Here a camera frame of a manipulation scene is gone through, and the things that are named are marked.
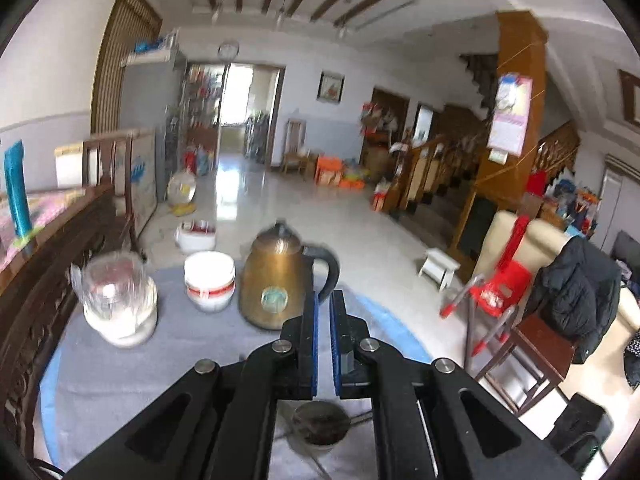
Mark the grey tablecloth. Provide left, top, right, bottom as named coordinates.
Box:
left=38, top=263, right=436, bottom=480

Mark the dark metal utensil cup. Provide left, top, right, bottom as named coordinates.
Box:
left=288, top=400, right=352, bottom=455

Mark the dark wooden chair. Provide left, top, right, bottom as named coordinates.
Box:
left=475, top=314, right=577, bottom=417

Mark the red plastic chair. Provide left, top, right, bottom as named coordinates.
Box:
left=439, top=214, right=533, bottom=368

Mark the white red-striped bowl stack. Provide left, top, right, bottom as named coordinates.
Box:
left=183, top=252, right=236, bottom=312

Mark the small white stool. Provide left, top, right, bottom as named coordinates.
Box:
left=418, top=248, right=460, bottom=292

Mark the gold electric kettle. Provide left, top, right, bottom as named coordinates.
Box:
left=239, top=219, right=341, bottom=330

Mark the beige sofa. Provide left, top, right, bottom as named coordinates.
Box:
left=472, top=209, right=640, bottom=436

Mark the clear glass jar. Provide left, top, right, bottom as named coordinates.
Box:
left=70, top=250, right=148, bottom=321

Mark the white pot on floor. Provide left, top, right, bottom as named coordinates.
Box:
left=175, top=220, right=216, bottom=254

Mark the black jacket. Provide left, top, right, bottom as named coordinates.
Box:
left=524, top=236, right=622, bottom=364

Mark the dark carved wooden bench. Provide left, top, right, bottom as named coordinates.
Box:
left=1, top=184, right=118, bottom=458

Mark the orange box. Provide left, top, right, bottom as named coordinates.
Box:
left=314, top=156, right=343, bottom=186

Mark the blue bottle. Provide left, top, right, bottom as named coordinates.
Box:
left=3, top=141, right=34, bottom=250

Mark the grey refrigerator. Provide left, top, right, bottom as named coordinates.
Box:
left=118, top=48, right=186, bottom=202

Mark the wooden pillar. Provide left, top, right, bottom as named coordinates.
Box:
left=448, top=11, right=548, bottom=280

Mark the wall calendar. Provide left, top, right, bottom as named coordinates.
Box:
left=487, top=73, right=533, bottom=157

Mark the framed wall picture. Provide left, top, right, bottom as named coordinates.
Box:
left=317, top=72, right=345, bottom=104

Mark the wall clock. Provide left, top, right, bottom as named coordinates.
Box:
left=217, top=40, right=240, bottom=63

